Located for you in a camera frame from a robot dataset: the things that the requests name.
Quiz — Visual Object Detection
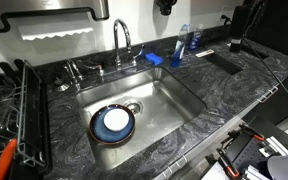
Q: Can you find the small blue soap bottle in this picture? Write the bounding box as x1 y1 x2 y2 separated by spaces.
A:
189 24 203 51

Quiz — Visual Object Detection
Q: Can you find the chrome gooseneck faucet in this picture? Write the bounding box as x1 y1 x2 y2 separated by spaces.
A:
112 18 133 70

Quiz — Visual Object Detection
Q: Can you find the steel paper towel dispenser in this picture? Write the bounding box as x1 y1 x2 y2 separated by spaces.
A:
0 0 110 33

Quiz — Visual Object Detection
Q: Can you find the blue sponge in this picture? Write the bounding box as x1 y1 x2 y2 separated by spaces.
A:
145 53 163 65

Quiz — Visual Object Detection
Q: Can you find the blue ceramic plate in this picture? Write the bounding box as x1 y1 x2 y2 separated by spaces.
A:
89 104 135 144

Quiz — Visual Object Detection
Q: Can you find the chrome side sprayer faucet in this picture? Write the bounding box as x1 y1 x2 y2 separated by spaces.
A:
63 59 83 92

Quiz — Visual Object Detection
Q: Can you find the black cart with orange clamps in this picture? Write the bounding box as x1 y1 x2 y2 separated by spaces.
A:
205 115 288 180

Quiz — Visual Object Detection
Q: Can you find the large blue dish soap bottle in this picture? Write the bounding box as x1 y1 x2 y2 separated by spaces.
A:
170 24 190 67

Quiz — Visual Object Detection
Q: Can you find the black power cable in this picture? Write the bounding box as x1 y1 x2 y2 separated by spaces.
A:
221 14 288 113

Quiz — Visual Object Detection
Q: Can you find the orange utensil handle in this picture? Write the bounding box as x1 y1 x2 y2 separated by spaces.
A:
0 139 17 180

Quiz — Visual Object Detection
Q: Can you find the stainless steel sink basin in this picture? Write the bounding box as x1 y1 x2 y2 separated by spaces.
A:
76 67 206 170

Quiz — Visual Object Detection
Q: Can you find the black dish drying rack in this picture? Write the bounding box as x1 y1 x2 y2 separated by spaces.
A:
0 59 53 180

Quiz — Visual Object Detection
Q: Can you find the sink drain strainer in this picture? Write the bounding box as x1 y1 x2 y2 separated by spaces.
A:
124 99 144 115

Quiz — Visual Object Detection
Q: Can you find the black wall soap dispenser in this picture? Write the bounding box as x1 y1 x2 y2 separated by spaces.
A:
155 0 177 16

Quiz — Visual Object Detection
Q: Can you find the white bowl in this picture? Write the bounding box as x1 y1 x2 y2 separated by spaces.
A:
104 109 129 132

